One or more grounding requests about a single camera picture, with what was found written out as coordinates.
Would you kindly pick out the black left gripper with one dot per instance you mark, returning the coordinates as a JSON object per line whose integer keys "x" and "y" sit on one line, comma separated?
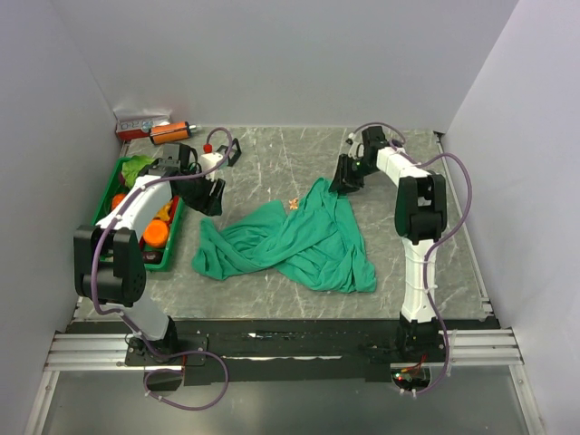
{"x": 210, "y": 205}

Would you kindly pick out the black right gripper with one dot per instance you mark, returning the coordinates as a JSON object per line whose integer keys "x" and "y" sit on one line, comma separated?
{"x": 343, "y": 182}

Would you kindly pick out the green garment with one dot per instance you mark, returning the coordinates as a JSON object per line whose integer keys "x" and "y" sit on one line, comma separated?
{"x": 318, "y": 245}

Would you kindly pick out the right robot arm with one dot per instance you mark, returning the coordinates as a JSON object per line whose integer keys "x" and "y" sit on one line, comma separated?
{"x": 420, "y": 218}

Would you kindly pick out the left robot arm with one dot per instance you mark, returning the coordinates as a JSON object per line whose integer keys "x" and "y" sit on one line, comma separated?
{"x": 108, "y": 265}

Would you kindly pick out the yellow pepper toy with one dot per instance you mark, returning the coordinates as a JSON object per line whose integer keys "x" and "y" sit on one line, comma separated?
{"x": 165, "y": 210}

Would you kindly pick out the orange carrot toy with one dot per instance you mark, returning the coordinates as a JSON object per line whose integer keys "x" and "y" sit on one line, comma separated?
{"x": 156, "y": 234}

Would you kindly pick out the orange cylindrical tool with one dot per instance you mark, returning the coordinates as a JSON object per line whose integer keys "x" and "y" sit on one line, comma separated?
{"x": 172, "y": 132}

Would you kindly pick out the green plastic tray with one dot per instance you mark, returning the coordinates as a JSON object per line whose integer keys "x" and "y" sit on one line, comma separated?
{"x": 117, "y": 187}

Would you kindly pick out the green lettuce toy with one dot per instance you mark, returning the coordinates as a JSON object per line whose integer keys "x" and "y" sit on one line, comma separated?
{"x": 131, "y": 168}

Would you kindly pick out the purple eggplant toy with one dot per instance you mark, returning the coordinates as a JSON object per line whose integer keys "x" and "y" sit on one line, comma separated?
{"x": 151, "y": 257}

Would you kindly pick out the orange pepper toy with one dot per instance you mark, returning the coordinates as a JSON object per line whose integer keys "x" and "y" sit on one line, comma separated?
{"x": 117, "y": 199}

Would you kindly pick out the red white box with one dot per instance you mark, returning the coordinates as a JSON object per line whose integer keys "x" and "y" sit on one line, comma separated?
{"x": 139, "y": 128}

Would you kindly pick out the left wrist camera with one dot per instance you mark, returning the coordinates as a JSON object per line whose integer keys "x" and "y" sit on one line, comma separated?
{"x": 208, "y": 161}

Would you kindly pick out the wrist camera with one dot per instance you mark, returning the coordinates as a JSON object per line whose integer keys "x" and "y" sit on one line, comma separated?
{"x": 208, "y": 161}
{"x": 356, "y": 148}

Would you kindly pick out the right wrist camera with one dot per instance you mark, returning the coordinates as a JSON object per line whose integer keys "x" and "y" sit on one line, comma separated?
{"x": 356, "y": 148}

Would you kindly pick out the black wire stand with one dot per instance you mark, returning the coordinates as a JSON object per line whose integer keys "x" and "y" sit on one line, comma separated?
{"x": 234, "y": 155}

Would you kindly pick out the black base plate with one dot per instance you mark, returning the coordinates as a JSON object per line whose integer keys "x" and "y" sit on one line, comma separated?
{"x": 278, "y": 351}

